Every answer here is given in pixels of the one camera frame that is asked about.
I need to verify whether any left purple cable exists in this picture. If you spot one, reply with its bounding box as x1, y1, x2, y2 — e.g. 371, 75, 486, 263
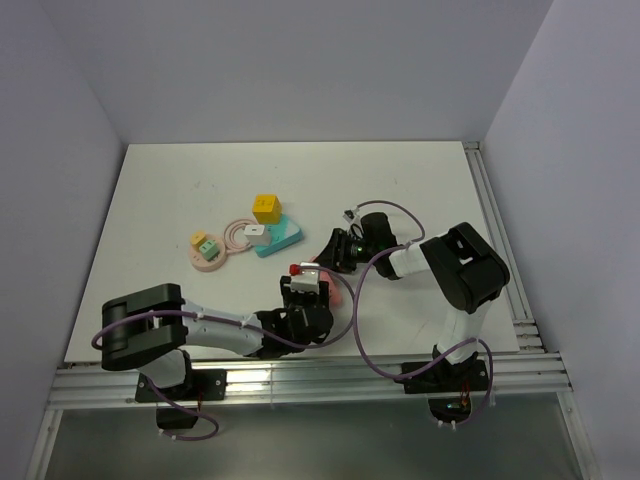
91, 264, 355, 442

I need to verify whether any yellow cube socket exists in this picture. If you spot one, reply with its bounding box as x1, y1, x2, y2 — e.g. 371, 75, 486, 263
252, 194, 282, 225

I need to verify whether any light yellow plug adapter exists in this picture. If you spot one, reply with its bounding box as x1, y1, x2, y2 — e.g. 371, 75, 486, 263
190, 230, 208, 249

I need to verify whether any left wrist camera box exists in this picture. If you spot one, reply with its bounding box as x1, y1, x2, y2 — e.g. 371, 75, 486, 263
289, 262, 320, 294

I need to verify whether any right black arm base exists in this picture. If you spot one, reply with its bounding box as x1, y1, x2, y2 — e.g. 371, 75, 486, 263
396, 354, 493, 429

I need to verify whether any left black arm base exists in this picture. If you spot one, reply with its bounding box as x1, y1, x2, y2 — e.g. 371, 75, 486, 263
135, 369, 227, 433

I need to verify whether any pink coiled cord with plug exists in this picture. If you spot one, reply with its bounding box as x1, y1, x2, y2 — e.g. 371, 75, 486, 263
223, 218, 259, 254

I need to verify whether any green plug adapter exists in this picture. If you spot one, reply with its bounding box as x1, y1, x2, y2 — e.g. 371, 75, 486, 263
199, 239, 220, 261

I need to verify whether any teal triangular power strip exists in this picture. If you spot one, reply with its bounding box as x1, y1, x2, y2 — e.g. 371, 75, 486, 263
254, 214, 303, 258

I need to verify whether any white charger adapter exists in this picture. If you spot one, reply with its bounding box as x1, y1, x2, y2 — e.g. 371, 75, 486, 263
243, 224, 271, 247

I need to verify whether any aluminium rail frame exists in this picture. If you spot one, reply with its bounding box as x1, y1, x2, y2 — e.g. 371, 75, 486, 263
29, 140, 601, 480

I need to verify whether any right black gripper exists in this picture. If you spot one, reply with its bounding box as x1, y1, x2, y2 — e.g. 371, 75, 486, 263
311, 228, 378, 274

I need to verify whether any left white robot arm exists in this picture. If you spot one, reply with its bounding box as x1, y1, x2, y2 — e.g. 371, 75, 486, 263
91, 271, 334, 399

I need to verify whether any pink round power strip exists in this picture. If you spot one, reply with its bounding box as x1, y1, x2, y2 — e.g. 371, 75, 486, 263
188, 230, 228, 273

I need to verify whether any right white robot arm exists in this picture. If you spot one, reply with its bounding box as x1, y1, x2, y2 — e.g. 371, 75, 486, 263
315, 212, 510, 356

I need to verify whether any pink triangular power strip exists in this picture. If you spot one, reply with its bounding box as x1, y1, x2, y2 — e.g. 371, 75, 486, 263
316, 271, 343, 308

